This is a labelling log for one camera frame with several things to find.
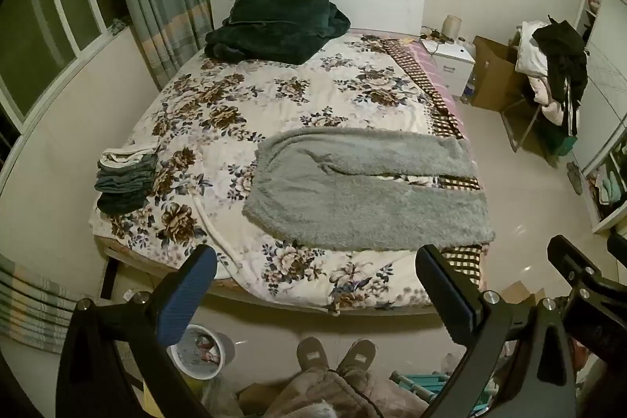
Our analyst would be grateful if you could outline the cream jar lamp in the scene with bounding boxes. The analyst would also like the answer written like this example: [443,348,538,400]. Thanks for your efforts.
[442,15,464,42]

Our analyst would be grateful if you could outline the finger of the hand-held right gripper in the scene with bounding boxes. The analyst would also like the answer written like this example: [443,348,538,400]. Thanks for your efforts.
[547,234,627,301]

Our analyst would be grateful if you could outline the white bed headboard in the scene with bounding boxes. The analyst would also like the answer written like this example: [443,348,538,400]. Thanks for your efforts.
[209,0,426,38]

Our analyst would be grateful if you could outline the white framed window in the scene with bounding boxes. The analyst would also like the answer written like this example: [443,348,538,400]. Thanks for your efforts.
[0,0,132,136]

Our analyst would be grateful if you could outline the person's slipper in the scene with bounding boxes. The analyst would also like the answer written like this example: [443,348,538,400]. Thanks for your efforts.
[337,339,377,376]
[297,337,332,375]

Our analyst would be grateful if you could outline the pink garment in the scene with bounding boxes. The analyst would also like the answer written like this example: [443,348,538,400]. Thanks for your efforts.
[533,76,565,126]

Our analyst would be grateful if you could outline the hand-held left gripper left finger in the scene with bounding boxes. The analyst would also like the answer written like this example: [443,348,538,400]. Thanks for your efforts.
[56,244,219,418]

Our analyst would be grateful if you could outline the white wardrobe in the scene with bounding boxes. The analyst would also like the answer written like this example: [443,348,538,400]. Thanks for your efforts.
[571,0,627,235]

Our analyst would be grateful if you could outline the person's brown fleece robe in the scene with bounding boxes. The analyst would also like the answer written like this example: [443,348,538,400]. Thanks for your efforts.
[267,368,428,418]

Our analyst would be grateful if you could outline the grey fluffy pants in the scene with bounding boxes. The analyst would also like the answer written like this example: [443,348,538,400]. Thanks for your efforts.
[242,127,497,252]

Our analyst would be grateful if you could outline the teal metal rack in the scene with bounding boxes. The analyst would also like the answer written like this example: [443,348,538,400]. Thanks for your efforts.
[389,368,455,405]

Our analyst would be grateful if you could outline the folding chair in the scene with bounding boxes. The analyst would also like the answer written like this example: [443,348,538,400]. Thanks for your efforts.
[500,26,589,154]

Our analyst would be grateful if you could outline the brown cardboard box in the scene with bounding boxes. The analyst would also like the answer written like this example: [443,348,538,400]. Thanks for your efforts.
[471,36,529,111]

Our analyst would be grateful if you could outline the dark green blanket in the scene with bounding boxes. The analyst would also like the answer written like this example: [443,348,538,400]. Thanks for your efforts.
[204,0,352,65]

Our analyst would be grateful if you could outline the checkered bed sheet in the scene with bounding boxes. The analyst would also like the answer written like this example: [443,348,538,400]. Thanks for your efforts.
[382,37,491,296]

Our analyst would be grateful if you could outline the white nightstand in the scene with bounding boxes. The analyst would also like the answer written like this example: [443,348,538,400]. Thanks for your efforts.
[420,37,477,98]

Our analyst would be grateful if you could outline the black garment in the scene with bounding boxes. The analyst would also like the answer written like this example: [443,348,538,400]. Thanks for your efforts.
[532,20,589,137]

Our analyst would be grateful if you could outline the floral bed quilt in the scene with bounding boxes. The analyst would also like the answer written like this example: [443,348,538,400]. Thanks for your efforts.
[88,31,491,316]

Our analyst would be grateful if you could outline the striped curtain hem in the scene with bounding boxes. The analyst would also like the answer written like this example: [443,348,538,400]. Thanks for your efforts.
[0,254,93,356]

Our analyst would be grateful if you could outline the white trash bin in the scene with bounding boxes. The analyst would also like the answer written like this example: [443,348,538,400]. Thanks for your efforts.
[167,324,236,382]

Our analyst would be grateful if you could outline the person's left slipper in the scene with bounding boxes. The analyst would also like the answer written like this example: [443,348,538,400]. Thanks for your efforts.
[297,337,332,375]

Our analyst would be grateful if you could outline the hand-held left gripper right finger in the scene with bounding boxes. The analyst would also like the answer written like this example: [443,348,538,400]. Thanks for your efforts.
[415,244,577,418]

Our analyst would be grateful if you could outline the stack of folded clothes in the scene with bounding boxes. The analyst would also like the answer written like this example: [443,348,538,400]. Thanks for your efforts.
[94,144,160,217]

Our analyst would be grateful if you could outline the pair of floor slippers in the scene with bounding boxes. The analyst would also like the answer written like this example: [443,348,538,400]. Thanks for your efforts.
[567,161,585,196]

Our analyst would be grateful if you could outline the person's right slipper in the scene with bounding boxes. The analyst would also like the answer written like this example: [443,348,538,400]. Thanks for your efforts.
[337,339,377,376]

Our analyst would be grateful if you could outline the green storage bin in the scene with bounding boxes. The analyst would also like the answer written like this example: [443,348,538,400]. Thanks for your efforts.
[534,114,580,164]

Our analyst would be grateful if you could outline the white garment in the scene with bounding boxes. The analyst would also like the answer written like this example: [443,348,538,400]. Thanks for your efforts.
[514,21,553,77]

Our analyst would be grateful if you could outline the pink bed sheet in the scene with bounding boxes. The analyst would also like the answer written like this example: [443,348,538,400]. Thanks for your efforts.
[404,42,457,105]

